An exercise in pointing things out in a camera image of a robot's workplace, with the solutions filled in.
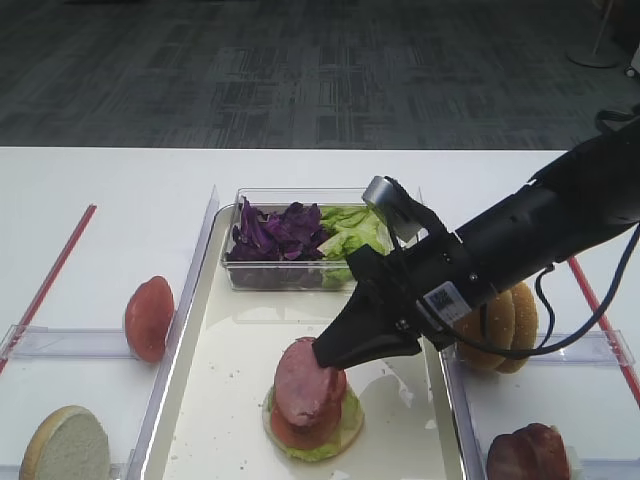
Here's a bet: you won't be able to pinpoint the stack of meat slices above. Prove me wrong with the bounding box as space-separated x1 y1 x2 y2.
486 422 571 480

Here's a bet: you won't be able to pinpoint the left red rail strip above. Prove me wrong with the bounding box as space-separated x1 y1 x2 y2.
1 204 97 371

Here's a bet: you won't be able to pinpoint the green lettuce leaves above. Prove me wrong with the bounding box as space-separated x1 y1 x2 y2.
318 206 392 261

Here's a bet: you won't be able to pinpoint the red rail strip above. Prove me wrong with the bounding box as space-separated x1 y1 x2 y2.
567 257 640 404
1 204 97 371

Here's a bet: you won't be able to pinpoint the purple cabbage leaves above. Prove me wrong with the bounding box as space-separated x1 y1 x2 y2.
225 197 329 262

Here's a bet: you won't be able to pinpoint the clear plastic salad box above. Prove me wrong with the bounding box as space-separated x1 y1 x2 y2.
221 188 392 291

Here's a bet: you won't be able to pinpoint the bottom bun on tray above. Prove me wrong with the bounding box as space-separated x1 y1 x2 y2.
261 384 365 464

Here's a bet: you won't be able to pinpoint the silver metal tray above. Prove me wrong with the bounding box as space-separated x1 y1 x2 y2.
144 207 464 479

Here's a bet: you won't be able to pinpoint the front sesame bun top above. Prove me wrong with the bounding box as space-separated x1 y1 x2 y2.
449 289 516 372

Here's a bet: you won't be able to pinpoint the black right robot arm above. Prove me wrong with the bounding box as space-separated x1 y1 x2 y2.
313 110 639 369

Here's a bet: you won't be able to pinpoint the clear upper right track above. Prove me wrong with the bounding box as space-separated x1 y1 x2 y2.
524 330 635 367

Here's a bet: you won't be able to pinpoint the sesame bun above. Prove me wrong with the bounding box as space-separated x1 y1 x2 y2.
449 289 516 372
492 282 538 350

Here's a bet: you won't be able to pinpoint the clear left divider wall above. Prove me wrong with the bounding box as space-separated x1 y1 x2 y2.
123 189 219 480

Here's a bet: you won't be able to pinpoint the rear sesame bun top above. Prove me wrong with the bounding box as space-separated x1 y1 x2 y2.
492 282 538 350

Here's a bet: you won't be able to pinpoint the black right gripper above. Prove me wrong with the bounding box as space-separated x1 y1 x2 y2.
313 212 500 369

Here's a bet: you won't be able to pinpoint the right red rail strip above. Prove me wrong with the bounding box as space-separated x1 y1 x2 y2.
567 257 640 404

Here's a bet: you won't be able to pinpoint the tomato slices on bun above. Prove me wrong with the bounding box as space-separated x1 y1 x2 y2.
263 369 351 461

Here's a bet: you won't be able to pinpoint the white floor stand base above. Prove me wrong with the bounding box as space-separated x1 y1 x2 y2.
565 0 622 70

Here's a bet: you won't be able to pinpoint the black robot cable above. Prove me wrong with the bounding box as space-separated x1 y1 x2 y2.
449 219 640 359

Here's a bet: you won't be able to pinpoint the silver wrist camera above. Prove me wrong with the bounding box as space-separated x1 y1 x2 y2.
362 176 421 242

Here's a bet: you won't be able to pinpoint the pink meat patty slice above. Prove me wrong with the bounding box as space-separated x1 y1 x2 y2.
274 337 337 427

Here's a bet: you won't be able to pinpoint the upright bun half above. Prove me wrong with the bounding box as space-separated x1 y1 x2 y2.
19 405 111 480

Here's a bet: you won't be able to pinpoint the lettuce on bun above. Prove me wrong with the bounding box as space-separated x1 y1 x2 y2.
264 384 364 462

